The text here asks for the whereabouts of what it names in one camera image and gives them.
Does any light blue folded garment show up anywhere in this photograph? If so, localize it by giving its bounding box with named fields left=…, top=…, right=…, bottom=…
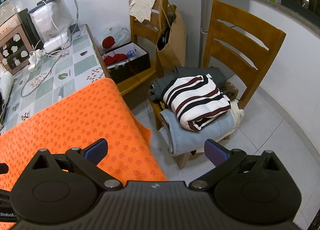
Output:
left=159, top=109, right=235, bottom=157

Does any beige cloth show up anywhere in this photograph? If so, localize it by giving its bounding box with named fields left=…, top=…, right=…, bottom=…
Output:
left=128, top=0, right=156, bottom=23

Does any red yarn skein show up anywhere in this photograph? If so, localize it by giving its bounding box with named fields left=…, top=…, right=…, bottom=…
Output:
left=103, top=53, right=129, bottom=66

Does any white garment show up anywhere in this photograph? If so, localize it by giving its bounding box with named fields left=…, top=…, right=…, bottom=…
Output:
left=0, top=69, right=14, bottom=101

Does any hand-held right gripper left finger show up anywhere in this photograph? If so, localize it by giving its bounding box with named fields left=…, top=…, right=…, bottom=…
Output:
left=29, top=138, right=123, bottom=191

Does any black storage box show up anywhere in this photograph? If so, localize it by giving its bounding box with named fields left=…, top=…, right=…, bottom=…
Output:
left=101, top=42, right=151, bottom=84

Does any orange patterned mat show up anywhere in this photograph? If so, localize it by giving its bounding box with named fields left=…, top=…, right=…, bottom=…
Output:
left=0, top=78, right=168, bottom=230

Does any dark grey folded garment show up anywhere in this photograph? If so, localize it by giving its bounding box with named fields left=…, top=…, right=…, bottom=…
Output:
left=150, top=66, right=227, bottom=101

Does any brown patterned seat cushion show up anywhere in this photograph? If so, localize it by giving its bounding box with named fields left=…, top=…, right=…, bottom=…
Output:
left=226, top=81, right=240, bottom=101

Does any wooden slat-back chair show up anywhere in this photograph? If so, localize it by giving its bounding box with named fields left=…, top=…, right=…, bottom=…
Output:
left=149, top=0, right=287, bottom=170

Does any clear plastic bag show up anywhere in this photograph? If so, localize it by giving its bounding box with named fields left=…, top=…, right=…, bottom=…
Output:
left=94, top=24, right=132, bottom=52

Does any striped knit cardigan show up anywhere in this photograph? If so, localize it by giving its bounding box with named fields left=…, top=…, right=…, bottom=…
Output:
left=163, top=74, right=232, bottom=131

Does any brown paper bag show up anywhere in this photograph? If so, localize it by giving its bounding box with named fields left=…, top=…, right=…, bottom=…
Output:
left=156, top=4, right=187, bottom=69

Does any thin grey wire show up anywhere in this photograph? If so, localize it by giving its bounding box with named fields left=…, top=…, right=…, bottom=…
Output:
left=28, top=0, right=80, bottom=47

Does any small black box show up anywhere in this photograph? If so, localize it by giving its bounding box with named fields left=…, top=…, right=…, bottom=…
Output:
left=69, top=23, right=81, bottom=36

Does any pink patterned box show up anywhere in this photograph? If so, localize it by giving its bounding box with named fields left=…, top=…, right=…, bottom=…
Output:
left=0, top=8, right=38, bottom=75

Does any white power strip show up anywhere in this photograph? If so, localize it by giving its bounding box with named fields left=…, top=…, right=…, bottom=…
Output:
left=28, top=49, right=46, bottom=71
left=43, top=33, right=69, bottom=53

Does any cream folded garment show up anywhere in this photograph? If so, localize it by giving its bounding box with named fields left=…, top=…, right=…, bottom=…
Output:
left=228, top=99, right=245, bottom=131

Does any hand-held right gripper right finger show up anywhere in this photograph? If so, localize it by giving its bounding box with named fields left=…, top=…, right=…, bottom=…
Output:
left=188, top=139, right=288, bottom=191

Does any white plastic bag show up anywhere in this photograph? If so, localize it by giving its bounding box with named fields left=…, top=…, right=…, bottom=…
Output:
left=31, top=0, right=73, bottom=43

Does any red yarn ball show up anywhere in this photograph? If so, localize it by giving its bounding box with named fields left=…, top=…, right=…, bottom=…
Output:
left=102, top=36, right=116, bottom=49

